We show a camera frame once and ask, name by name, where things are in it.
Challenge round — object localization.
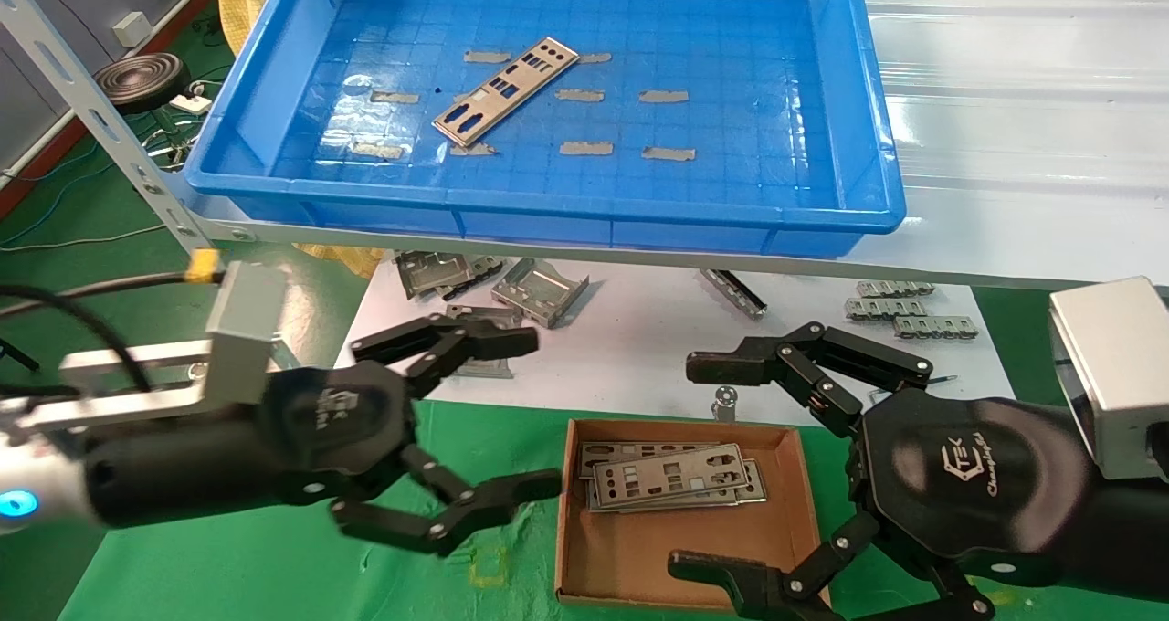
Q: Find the grey slotted metal shelf post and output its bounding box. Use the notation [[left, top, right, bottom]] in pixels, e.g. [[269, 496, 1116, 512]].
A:
[[0, 0, 302, 371]]

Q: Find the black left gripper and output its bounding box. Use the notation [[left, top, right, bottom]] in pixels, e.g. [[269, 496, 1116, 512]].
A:
[[265, 313, 563, 558]]

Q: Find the folded grey metal bracket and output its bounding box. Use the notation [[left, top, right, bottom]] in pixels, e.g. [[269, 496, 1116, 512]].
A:
[[395, 250, 476, 300]]

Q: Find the open grey metal cage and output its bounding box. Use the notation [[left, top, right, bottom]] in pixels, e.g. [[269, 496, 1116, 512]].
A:
[[491, 258, 591, 330]]

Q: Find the black stand leg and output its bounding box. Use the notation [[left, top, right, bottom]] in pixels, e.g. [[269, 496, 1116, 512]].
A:
[[0, 336, 42, 372]]

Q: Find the toothed grey metal strip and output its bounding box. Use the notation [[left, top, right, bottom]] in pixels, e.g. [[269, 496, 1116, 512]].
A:
[[893, 316, 980, 341], [845, 298, 928, 321], [856, 280, 935, 299]]

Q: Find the shallow cardboard box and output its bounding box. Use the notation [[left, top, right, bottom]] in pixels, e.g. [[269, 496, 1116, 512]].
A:
[[555, 417, 832, 613]]

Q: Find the white floor cable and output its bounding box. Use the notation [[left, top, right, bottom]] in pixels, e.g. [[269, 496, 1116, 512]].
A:
[[0, 224, 167, 253]]

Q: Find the silver camera mount bracket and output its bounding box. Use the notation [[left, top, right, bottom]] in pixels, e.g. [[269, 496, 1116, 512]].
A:
[[0, 338, 284, 435]]

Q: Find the white paper sheet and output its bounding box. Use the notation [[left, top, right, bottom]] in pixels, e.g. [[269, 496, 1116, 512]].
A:
[[333, 256, 1016, 426]]

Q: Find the narrow grey metal rail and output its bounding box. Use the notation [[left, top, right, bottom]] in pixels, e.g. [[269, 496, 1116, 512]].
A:
[[699, 268, 768, 321]]

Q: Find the white wall socket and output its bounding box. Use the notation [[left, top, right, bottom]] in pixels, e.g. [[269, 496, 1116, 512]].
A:
[[111, 12, 153, 48]]

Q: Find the black camera cable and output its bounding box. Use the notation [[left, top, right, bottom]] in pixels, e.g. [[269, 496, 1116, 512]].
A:
[[0, 248, 225, 395]]

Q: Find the blue plastic tray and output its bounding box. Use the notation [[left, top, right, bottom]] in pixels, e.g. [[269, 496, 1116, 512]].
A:
[[183, 0, 907, 258]]

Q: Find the black round stool seat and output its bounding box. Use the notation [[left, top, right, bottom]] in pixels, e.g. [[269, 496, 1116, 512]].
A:
[[94, 53, 191, 115]]

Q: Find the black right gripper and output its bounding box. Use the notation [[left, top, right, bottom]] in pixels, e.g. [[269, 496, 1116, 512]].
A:
[[667, 321, 1093, 621]]

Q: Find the square grey metal frame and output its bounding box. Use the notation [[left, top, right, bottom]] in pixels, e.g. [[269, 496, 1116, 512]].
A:
[[445, 305, 524, 380]]

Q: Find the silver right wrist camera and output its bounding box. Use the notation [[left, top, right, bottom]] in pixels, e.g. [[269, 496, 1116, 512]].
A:
[[1048, 277, 1169, 483]]

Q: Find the green cloth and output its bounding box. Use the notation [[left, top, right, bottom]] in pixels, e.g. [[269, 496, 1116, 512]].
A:
[[57, 393, 1169, 621]]

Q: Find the flat grey metal bracket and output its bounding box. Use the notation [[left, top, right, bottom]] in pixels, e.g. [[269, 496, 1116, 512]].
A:
[[438, 256, 506, 300]]

